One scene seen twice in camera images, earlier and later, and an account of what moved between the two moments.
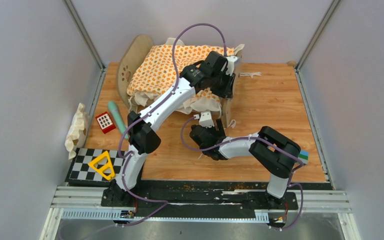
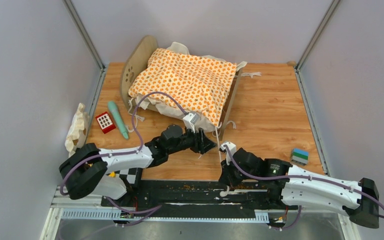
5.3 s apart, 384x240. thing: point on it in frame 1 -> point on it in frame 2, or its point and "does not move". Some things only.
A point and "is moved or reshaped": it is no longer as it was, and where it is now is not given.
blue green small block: [303, 156] does not move
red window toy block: [105, 122] does not move
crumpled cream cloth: [77, 131] does not move
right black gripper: [219, 133] -> [226, 177]
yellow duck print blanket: [153, 77] is moved or reshaped
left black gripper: [227, 91] -> [202, 143]
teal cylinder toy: [117, 117] does not move
